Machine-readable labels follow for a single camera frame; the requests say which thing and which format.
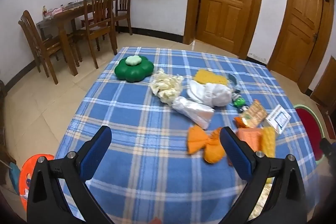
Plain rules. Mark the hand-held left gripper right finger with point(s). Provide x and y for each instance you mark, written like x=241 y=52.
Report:
x=236 y=158

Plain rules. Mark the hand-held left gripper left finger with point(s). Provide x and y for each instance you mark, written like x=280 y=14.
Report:
x=95 y=155

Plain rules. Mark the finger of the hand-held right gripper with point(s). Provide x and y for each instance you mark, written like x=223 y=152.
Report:
x=326 y=148

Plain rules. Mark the orange cardboard box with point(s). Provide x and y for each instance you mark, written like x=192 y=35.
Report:
x=249 y=137

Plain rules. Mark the red basin with green rim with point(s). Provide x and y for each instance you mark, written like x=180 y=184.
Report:
x=307 y=124

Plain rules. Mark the orange crepe paper bow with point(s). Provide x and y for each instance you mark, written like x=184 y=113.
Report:
x=197 y=140

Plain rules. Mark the orange snack packet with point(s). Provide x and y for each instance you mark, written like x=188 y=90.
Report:
x=252 y=113

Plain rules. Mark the white box with blue label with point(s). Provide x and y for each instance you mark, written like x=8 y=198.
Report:
x=277 y=119

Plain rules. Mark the silver plastic bag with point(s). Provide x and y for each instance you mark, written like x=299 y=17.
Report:
x=194 y=111

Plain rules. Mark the white plastic bag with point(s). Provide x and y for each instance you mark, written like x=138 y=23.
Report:
x=218 y=94

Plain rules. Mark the yellow sponge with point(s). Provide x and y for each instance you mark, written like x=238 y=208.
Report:
x=210 y=77

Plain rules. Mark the cream paper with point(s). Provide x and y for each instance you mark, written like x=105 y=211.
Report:
x=165 y=85

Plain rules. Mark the blue plaid blanket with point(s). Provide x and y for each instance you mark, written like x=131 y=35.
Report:
x=144 y=121

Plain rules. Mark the low wooden cabinet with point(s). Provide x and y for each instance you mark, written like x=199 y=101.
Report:
x=326 y=82

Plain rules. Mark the orange plastic stool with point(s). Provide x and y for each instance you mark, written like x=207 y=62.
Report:
x=26 y=169

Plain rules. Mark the blue plastic object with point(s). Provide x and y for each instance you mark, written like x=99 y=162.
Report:
x=13 y=176

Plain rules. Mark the green flower-shaped box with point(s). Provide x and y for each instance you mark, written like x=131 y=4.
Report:
x=131 y=73

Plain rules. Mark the wooden panel door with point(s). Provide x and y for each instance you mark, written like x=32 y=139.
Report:
x=296 y=29
x=228 y=3

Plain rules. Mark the wooden dining chair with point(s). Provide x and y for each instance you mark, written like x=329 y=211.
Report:
x=99 y=1
x=123 y=1
x=29 y=37
x=52 y=41

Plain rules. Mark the wooden dining table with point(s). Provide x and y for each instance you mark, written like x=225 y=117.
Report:
x=68 y=15

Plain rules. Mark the pink cloth bundle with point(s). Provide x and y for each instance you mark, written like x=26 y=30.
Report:
x=53 y=12

